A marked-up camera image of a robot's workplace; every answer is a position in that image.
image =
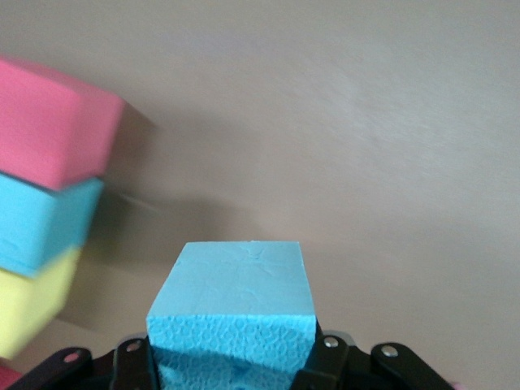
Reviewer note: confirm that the red foam cube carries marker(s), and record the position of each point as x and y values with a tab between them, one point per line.
48	122
7	375

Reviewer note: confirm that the yellow foam cube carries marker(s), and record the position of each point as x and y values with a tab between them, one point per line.
28	300

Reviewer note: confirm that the cyan foam cube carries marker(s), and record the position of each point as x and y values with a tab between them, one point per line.
36	223
235	284

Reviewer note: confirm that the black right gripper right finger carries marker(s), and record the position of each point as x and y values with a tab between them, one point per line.
333	361

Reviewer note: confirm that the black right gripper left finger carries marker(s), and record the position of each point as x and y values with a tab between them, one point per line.
126	361

